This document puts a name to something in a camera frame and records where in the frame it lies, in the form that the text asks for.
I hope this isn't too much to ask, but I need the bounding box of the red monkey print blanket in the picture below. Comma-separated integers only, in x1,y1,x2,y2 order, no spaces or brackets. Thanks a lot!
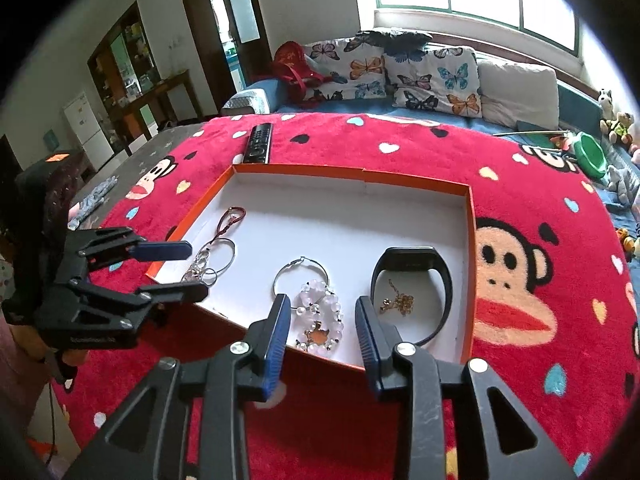
52,112,640,480

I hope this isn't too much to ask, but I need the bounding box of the large silver hoop bangle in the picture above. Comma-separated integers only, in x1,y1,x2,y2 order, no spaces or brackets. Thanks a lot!
272,257,331,302

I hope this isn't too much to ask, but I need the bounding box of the red bag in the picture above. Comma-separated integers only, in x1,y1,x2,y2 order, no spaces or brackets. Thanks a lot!
272,42,331,106

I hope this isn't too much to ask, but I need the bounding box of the green bowl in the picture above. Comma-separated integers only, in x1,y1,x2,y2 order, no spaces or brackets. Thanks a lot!
572,131,609,184

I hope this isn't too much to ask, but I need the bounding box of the grey pillow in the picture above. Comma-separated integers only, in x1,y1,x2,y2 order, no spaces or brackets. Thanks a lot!
221,87,271,116

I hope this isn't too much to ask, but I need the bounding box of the red cord bracelet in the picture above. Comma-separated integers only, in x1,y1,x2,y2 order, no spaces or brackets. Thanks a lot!
207,206,247,246

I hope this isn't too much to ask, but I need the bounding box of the black wristband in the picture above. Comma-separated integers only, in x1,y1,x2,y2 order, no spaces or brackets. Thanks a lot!
371,246,454,347

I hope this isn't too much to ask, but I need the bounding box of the orange cardboard box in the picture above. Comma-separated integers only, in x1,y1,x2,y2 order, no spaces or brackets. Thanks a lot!
145,162,476,374

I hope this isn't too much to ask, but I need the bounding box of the butterfly print pillow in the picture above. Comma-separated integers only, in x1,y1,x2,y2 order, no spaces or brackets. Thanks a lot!
302,37,388,102
382,46,483,119

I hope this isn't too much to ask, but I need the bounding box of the tiger plush toy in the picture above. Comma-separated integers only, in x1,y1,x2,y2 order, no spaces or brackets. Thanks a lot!
615,227,636,261

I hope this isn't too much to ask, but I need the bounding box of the dark wooden table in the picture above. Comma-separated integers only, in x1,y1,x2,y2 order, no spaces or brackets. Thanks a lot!
107,69,204,156

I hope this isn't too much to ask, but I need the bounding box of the wooden display cabinet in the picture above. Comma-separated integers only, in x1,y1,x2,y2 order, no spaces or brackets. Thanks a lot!
87,1,161,111

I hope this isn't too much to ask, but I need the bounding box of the person's left forearm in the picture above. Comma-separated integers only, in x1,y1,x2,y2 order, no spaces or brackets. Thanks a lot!
0,320,57,436

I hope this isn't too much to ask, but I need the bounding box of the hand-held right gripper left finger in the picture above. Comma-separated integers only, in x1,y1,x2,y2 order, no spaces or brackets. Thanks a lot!
65,292,293,480

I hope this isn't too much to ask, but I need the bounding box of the person's left hand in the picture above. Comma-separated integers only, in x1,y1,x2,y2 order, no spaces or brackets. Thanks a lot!
60,349,92,391

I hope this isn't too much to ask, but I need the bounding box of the black remote control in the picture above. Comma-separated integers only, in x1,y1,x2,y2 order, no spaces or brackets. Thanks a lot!
242,122,274,165

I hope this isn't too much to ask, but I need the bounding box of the gold chain necklace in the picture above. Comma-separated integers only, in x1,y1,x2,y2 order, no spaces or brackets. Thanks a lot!
378,280,416,317

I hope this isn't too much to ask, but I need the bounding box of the grey plush toy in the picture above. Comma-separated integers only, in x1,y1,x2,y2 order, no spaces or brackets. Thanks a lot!
605,164,639,206

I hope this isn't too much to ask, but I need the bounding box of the grey star print blanket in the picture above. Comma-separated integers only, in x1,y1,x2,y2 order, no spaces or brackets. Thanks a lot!
75,122,211,221

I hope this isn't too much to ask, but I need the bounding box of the silver charm keychain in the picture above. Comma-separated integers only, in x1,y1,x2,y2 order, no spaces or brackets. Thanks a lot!
181,247,219,286

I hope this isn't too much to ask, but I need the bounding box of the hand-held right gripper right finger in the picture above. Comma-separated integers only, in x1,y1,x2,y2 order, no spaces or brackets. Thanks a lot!
354,296,576,480

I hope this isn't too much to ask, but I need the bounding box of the blue patterned cloth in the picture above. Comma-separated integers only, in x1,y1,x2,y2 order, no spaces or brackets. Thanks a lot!
75,175,120,226

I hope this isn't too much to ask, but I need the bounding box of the husky plush dog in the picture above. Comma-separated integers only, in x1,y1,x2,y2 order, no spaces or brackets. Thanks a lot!
597,87,617,121

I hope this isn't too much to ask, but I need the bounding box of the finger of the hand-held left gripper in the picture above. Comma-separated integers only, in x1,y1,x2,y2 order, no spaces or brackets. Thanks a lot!
65,280,210,332
67,227,194,272

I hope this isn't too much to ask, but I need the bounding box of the white beaded bracelet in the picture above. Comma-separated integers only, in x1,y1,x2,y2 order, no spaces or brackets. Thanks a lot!
292,279,346,354

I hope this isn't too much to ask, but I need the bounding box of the black cable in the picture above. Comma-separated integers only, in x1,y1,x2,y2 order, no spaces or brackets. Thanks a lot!
44,385,59,467

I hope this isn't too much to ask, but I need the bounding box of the white fridge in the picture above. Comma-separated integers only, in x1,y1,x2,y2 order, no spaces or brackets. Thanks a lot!
61,91,114,171

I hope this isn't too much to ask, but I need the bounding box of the brown plush bear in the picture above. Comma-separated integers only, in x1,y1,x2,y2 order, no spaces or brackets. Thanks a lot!
600,111,636,149

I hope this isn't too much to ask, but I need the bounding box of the wooden door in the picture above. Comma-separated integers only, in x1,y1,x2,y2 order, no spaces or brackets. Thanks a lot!
175,0,274,126

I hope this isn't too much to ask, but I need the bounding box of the white pillow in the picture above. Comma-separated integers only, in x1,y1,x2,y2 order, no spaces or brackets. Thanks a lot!
476,59,560,131

